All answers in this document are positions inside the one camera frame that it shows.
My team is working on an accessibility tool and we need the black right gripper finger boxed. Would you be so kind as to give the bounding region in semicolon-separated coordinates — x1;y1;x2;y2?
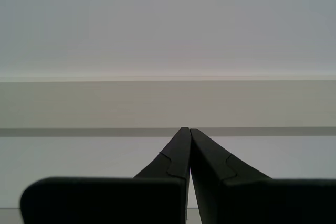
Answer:
190;128;336;224
20;126;191;224

